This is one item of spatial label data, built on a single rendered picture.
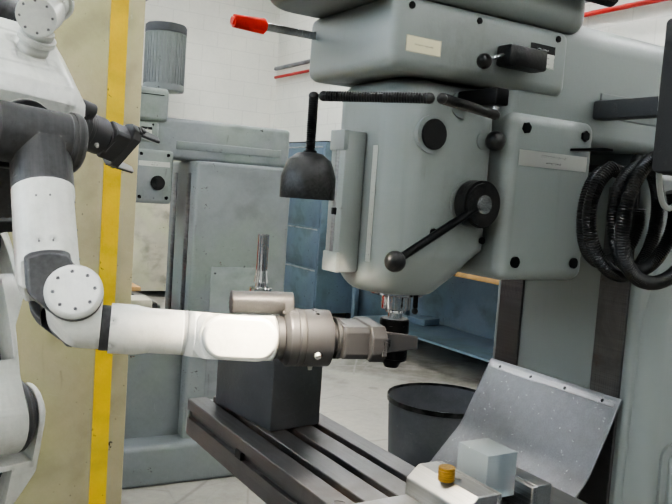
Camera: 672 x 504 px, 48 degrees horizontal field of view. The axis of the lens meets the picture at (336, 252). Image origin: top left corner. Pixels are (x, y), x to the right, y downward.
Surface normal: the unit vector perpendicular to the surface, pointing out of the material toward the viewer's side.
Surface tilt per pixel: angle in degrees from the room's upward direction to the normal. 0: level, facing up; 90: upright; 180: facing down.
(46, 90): 76
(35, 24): 116
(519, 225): 90
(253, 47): 90
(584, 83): 90
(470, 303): 90
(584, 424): 63
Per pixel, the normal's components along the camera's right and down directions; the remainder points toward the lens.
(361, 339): 0.28, 0.10
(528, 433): -0.73, -0.48
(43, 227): 0.29, -0.39
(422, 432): -0.45, 0.11
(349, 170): 0.51, 0.11
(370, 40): -0.85, -0.02
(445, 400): -0.23, 0.00
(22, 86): 0.66, -0.15
